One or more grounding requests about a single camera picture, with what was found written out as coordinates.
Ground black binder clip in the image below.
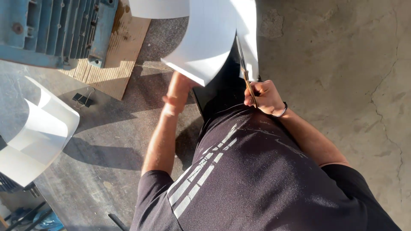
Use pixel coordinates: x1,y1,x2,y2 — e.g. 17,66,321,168
72,86,96,110

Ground large white paper sheet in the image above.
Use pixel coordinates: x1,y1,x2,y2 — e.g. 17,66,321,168
128,0,260,87

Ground brown handled scissors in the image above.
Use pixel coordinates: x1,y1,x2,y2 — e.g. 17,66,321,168
236,34,259,108

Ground black thin rods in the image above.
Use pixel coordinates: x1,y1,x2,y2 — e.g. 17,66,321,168
6,201,54,231

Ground black striped t-shirt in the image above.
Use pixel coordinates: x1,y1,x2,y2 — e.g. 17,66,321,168
130,103,402,231

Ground person's left hand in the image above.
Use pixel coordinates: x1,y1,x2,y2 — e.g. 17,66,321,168
162,72,201,115

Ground blue electric motor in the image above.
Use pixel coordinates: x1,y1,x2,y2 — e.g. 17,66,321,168
0,0,119,70

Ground black wrist bracelet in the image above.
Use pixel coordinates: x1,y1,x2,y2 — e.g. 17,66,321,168
272,101,288,118

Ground black ribbed metal part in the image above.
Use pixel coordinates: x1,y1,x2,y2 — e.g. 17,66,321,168
0,172,40,198

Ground black metal bar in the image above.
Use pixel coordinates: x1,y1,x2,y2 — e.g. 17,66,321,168
107,213,130,231

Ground person's right hand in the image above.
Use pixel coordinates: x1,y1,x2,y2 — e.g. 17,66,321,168
244,80,286,117

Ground brown cardboard piece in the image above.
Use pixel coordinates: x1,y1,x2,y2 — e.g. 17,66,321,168
59,0,152,101

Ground black panel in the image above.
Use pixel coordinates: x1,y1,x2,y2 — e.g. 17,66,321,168
192,48,262,122

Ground curled white paper sheet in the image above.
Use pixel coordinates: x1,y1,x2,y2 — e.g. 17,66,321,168
0,76,80,188

